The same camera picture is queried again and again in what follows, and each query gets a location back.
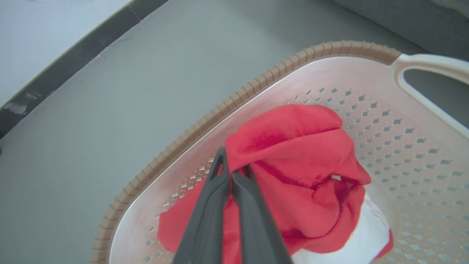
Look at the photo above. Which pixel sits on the plain red garment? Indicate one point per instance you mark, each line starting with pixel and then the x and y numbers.
pixel 307 157

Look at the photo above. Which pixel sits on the white cloth with red stitching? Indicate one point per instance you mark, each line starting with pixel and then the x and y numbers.
pixel 362 238

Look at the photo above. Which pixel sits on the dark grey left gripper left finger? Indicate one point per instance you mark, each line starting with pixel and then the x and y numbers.
pixel 205 227

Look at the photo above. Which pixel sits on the black skirting board strip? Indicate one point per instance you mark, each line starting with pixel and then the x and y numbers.
pixel 66 69

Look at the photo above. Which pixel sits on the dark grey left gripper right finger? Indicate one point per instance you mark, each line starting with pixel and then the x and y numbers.
pixel 256 227

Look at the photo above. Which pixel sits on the grey fabric sofa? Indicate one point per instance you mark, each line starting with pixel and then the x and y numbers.
pixel 421 25

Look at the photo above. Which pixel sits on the beige laundry basket brown rim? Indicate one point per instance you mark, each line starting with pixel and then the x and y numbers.
pixel 403 154

